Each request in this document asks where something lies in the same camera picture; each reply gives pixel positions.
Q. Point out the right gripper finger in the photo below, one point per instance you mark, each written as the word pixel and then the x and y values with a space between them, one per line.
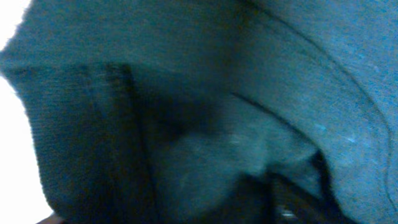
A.
pixel 291 204

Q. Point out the black t-shirt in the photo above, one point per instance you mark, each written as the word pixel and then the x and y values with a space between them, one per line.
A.
pixel 183 111

